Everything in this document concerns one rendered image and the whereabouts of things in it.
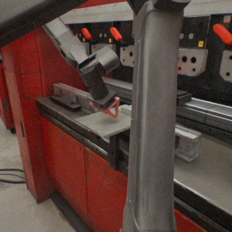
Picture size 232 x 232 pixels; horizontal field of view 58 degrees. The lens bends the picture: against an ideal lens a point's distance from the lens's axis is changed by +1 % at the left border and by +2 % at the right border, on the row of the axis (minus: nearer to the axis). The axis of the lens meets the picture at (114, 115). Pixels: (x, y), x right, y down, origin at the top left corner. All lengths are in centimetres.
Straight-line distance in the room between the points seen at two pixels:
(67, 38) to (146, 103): 43
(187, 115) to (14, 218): 146
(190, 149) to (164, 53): 52
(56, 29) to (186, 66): 40
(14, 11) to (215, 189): 64
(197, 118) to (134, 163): 77
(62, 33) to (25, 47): 84
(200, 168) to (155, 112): 52
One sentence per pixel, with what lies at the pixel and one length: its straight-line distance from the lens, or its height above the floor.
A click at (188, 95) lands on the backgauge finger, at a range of 105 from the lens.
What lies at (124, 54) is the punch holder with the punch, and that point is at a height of 122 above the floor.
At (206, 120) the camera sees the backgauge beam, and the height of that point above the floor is 94.
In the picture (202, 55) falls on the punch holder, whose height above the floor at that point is 124.
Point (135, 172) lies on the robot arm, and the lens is 28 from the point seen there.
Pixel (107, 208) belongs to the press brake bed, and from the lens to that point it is 112.
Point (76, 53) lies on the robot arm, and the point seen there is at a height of 124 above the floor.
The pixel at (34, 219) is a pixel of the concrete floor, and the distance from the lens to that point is 185.
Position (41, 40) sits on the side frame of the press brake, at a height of 125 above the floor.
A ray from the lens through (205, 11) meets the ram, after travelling 67.
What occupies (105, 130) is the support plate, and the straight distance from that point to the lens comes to 69.
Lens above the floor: 130
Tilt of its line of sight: 22 degrees down
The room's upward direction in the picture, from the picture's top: straight up
